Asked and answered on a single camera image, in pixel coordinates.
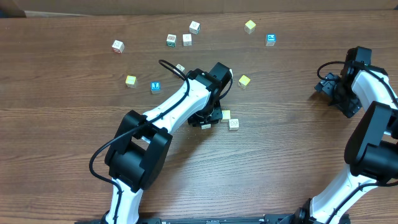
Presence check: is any dark green J wooden block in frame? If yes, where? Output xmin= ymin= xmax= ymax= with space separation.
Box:
xmin=189 ymin=21 xmax=200 ymax=35

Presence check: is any yellow top left block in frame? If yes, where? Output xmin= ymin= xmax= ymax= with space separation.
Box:
xmin=125 ymin=75 xmax=137 ymax=88

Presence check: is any engraved plain wooden block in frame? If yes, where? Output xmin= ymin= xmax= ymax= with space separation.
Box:
xmin=228 ymin=119 xmax=239 ymax=131

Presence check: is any brown cardboard backdrop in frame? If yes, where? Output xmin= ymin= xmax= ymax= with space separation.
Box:
xmin=1 ymin=0 xmax=397 ymax=17

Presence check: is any yellow top duck block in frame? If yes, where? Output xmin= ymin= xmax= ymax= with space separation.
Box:
xmin=238 ymin=75 xmax=251 ymax=89

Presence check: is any red U wooden block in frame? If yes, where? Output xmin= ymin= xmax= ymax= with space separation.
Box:
xmin=112 ymin=40 xmax=125 ymax=54

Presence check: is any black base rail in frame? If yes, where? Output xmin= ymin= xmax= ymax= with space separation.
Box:
xmin=74 ymin=213 xmax=351 ymax=224

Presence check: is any yellow S wooden block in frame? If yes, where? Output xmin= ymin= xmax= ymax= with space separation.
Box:
xmin=221 ymin=110 xmax=231 ymax=122

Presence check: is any blue top turtle block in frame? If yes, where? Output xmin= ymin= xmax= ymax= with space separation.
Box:
xmin=266 ymin=34 xmax=276 ymax=47

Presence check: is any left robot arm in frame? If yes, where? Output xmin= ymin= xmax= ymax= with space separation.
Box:
xmin=100 ymin=60 xmax=233 ymax=223

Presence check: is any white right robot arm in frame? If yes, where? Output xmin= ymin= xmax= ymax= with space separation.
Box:
xmin=282 ymin=46 xmax=397 ymax=223

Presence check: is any blue T wooden block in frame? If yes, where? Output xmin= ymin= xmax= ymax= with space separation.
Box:
xmin=150 ymin=82 xmax=161 ymax=94

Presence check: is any green B wooden block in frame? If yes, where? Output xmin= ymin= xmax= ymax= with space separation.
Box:
xmin=166 ymin=34 xmax=177 ymax=47

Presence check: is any yellow top far block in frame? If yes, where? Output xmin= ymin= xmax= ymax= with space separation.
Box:
xmin=244 ymin=20 xmax=256 ymax=34

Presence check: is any red C wooden block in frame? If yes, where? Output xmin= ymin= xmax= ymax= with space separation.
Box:
xmin=173 ymin=64 xmax=185 ymax=75

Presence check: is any ice cream wooden block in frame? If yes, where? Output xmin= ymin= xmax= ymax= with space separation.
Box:
xmin=182 ymin=34 xmax=192 ymax=47

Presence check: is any red bird yellow block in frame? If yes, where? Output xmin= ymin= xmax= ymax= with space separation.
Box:
xmin=201 ymin=124 xmax=211 ymax=129

